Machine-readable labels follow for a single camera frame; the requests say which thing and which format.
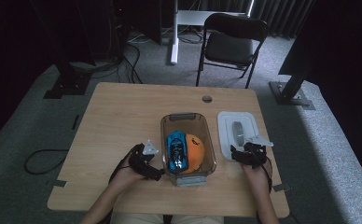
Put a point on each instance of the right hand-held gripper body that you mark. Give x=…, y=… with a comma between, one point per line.
x=253, y=155

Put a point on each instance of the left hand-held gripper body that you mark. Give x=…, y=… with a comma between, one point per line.
x=140, y=163

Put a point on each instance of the blue toy car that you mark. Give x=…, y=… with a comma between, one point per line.
x=176, y=149

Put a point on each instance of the orange plush toy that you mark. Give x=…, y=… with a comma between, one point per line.
x=196, y=155

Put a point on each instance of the clear plastic storage box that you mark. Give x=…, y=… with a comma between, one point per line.
x=185, y=123

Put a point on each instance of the person's left hand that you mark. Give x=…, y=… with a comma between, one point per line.
x=124, y=179

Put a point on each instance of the person's right hand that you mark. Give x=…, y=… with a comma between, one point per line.
x=257, y=177

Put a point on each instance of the grey tape piece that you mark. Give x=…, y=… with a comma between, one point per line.
x=281, y=187
x=58, y=183

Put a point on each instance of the grey round table grommet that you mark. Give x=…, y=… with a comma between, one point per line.
x=206, y=99

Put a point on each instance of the black metal stand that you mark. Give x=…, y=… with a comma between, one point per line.
x=67, y=84
x=289, y=91

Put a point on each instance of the black strip on carpet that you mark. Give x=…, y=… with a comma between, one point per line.
x=75, y=122

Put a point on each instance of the black folding chair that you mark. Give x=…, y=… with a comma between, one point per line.
x=229, y=48

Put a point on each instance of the grey curtain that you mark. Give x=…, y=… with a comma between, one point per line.
x=278, y=18

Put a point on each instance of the dark equipment cabinet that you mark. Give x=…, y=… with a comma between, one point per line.
x=148, y=25

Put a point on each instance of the white desk frame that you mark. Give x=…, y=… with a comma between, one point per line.
x=174, y=46

